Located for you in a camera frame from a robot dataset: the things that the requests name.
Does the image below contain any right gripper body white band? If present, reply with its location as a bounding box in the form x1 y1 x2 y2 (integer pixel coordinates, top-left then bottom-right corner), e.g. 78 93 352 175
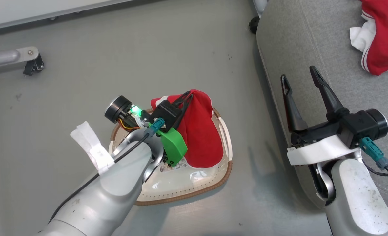
287 120 361 166

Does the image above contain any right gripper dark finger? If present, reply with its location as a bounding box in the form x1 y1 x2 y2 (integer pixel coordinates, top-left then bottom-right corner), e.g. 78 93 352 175
309 66 350 122
281 74 309 133

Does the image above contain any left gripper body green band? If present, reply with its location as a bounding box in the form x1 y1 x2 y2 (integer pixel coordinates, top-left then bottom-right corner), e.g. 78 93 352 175
154 128 188 167

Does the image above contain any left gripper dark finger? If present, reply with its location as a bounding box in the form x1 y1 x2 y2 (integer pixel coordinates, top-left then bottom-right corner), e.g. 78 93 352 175
173 91 193 107
173 95 194 130

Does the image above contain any plain red garment white trim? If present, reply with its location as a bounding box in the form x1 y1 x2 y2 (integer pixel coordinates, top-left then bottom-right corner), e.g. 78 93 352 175
150 89 223 168

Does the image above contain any red jersey with printed lettering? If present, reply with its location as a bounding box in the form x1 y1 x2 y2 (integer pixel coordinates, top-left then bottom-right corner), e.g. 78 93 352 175
349 0 388 76

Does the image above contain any grey fabric sofa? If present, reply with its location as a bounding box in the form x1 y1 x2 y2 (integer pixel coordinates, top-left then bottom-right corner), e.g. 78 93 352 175
255 0 388 210

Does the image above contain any white laundry basket brown rim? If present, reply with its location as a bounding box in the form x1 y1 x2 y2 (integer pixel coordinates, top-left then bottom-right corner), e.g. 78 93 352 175
109 107 233 206

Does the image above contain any white paper tape tag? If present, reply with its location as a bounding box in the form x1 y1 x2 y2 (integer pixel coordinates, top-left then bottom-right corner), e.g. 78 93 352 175
70 121 115 175

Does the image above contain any black caster wheel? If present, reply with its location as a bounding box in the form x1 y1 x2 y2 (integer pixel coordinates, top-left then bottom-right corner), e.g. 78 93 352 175
249 16 260 35
23 54 45 77

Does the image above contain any grey metal partition leg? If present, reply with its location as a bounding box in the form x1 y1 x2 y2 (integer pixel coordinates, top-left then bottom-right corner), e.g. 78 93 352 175
0 46 39 72

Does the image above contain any right arm cable teal connector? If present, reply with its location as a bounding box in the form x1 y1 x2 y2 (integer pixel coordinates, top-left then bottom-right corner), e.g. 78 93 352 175
359 137 388 213

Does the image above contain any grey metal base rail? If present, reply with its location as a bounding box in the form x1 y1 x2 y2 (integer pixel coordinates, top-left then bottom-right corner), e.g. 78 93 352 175
0 0 138 33

